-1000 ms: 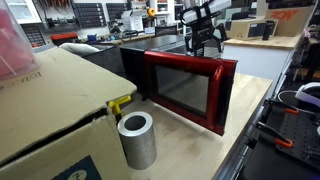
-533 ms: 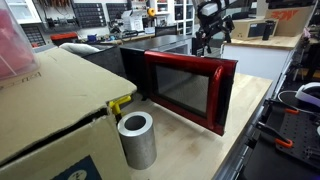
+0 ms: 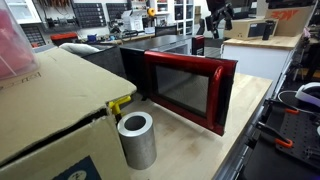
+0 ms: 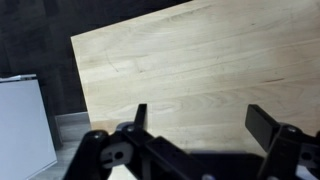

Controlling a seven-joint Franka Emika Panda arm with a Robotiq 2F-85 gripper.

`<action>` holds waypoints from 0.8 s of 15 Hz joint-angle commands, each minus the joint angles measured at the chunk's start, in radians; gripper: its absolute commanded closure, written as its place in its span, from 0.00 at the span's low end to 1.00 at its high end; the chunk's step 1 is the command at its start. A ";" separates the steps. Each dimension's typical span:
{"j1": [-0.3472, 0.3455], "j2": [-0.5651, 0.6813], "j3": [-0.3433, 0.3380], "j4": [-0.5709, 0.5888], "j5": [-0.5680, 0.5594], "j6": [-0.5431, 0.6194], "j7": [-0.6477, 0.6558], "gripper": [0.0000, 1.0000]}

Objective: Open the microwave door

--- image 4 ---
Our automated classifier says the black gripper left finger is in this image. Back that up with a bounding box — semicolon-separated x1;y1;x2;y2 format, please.
63;103;214;180

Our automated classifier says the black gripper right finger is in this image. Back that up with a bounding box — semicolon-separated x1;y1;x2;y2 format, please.
244;104;320;180

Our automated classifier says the white-sided wooden table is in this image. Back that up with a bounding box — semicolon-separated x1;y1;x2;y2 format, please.
0;73;58;180

